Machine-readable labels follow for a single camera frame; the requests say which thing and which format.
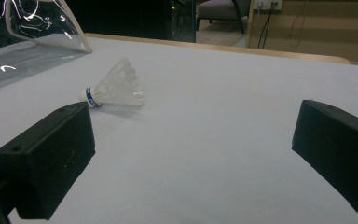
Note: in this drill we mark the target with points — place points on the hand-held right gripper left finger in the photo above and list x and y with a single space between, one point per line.
46 161

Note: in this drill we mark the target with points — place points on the white wall socket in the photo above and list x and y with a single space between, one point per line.
268 4

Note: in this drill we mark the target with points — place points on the white feather shuttlecock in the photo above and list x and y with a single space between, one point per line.
118 88

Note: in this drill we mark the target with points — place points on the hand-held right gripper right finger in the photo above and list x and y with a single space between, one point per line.
338 149

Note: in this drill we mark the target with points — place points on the grey upholstered chair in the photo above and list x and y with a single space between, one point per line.
222 12

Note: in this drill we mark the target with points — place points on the clear plastic bag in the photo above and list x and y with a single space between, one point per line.
28 40

